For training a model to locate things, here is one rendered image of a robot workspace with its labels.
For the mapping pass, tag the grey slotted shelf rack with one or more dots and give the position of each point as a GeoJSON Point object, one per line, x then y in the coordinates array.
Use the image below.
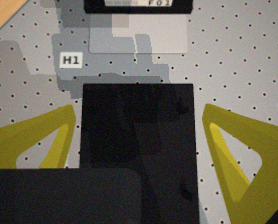
{"type": "Point", "coordinates": [138, 34]}

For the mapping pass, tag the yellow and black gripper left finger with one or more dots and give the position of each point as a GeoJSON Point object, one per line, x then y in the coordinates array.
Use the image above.
{"type": "Point", "coordinates": [18, 137]}

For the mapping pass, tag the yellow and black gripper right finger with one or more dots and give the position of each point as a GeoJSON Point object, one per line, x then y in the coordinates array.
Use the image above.
{"type": "Point", "coordinates": [246, 203]}

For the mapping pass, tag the grey well plate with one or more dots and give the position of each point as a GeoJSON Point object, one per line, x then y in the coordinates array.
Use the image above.
{"type": "Point", "coordinates": [138, 6]}

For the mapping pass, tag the grey perforated base plate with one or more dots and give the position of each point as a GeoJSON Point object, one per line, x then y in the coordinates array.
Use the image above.
{"type": "Point", "coordinates": [232, 62]}

